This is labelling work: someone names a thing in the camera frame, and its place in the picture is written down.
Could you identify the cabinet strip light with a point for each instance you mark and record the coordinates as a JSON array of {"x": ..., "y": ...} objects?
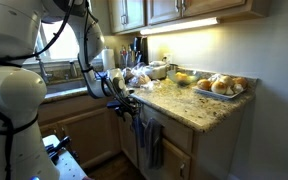
[{"x": 180, "y": 26}]

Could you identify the plastic bag with bread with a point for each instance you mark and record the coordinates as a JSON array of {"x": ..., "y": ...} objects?
[
  {"x": 140, "y": 80},
  {"x": 128, "y": 74}
]

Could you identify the wooden wall cabinet door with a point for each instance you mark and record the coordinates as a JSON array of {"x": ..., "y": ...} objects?
[
  {"x": 164, "y": 10},
  {"x": 134, "y": 13},
  {"x": 214, "y": 5}
]

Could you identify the golden bread roll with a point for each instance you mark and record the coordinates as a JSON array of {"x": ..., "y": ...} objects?
[
  {"x": 204, "y": 84},
  {"x": 241, "y": 81},
  {"x": 227, "y": 80},
  {"x": 219, "y": 87}
]

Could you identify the white rectangular plate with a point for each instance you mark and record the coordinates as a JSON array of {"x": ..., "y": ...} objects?
[{"x": 214, "y": 95}]

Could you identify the pale small roll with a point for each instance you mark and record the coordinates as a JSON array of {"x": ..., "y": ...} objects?
[
  {"x": 229, "y": 91},
  {"x": 238, "y": 88}
]

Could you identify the steel kitchen sink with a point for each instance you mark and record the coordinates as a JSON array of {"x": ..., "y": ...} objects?
[{"x": 67, "y": 86}]

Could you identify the bright kitchen window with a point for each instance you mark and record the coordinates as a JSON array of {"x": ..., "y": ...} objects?
[{"x": 62, "y": 41}]

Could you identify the chrome sink sprayer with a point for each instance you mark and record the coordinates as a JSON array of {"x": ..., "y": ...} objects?
[{"x": 73, "y": 70}]

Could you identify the pale green fruit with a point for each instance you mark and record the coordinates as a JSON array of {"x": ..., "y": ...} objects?
[{"x": 192, "y": 79}]

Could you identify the dark knife block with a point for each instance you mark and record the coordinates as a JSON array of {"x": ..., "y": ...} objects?
[{"x": 140, "y": 50}]

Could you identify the dark blue cloth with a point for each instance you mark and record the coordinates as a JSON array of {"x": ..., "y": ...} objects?
[{"x": 138, "y": 131}]

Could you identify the small metal cup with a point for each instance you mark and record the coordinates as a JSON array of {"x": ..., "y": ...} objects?
[{"x": 174, "y": 66}]

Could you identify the white wall outlet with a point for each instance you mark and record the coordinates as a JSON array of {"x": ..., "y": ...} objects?
[{"x": 167, "y": 57}]

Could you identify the black hand tool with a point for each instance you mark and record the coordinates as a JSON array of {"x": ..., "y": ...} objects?
[{"x": 59, "y": 146}]

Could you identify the narrow wooden cabinet door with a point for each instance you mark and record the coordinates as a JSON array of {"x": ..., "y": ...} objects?
[{"x": 127, "y": 143}]

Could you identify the wide wooden drawer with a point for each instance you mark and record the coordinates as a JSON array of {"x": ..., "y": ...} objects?
[{"x": 174, "y": 131}]

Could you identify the clear glass bowl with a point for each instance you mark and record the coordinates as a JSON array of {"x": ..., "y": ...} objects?
[{"x": 194, "y": 72}]

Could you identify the grey hanging towel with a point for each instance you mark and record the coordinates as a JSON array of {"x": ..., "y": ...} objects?
[{"x": 154, "y": 146}]

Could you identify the white rice cooker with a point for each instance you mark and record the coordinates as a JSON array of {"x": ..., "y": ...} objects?
[{"x": 156, "y": 69}]

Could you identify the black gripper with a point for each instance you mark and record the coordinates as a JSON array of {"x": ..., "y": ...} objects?
[{"x": 130, "y": 107}]

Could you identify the wooden sink front panel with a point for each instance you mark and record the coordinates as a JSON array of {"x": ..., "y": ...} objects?
[{"x": 72, "y": 111}]

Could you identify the utensil crock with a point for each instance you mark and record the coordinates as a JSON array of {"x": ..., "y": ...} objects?
[{"x": 125, "y": 58}]

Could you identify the chrome kitchen faucet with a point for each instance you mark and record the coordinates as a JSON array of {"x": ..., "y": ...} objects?
[{"x": 45, "y": 77}]

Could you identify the white paper towel roll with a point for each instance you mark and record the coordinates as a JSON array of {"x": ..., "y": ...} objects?
[{"x": 108, "y": 59}]

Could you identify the yellow fruit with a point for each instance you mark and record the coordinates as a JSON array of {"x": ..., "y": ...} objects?
[{"x": 181, "y": 77}]

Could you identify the crumpled clear plastic wrap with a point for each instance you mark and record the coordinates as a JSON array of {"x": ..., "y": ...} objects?
[{"x": 150, "y": 86}]

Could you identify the white perforated table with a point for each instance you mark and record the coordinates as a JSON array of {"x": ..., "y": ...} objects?
[{"x": 69, "y": 168}]

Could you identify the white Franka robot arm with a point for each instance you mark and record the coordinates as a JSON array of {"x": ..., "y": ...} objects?
[{"x": 7, "y": 116}]

